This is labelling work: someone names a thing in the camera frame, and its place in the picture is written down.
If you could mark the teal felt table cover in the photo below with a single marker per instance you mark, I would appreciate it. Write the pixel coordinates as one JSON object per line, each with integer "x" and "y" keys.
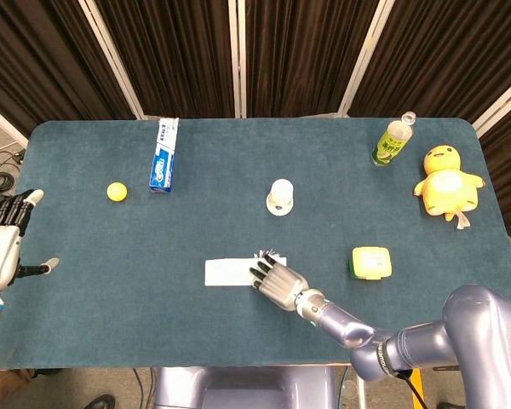
{"x": 153, "y": 324}

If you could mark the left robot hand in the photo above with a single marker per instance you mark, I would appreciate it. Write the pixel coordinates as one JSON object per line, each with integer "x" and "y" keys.
{"x": 0, "y": 251}

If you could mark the green label tea bottle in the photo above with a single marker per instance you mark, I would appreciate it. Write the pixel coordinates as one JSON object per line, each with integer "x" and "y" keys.
{"x": 392, "y": 142}

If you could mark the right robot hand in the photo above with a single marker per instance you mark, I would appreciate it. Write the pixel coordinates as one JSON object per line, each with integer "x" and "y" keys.
{"x": 281, "y": 285}

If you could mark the blue white toothpaste box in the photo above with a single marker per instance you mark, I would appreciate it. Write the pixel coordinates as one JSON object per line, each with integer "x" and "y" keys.
{"x": 165, "y": 157}

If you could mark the black shoe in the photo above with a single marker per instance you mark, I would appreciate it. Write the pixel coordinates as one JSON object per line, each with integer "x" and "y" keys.
{"x": 99, "y": 402}

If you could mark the yellow plush duck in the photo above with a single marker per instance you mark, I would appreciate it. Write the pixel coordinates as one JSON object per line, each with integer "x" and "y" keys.
{"x": 447, "y": 183}

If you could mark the white cup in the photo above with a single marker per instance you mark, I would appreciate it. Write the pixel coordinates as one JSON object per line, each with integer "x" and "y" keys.
{"x": 280, "y": 198}

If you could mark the grey robot torso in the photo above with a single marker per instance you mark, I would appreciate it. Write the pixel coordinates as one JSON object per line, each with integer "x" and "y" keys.
{"x": 247, "y": 387}

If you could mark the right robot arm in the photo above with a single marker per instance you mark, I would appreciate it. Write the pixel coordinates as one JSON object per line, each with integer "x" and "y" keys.
{"x": 472, "y": 332}

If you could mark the green box yellow lid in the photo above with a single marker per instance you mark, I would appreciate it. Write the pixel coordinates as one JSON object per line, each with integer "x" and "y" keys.
{"x": 371, "y": 263}

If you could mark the yellow ball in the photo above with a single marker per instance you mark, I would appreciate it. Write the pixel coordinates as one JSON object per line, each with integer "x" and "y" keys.
{"x": 117, "y": 191}

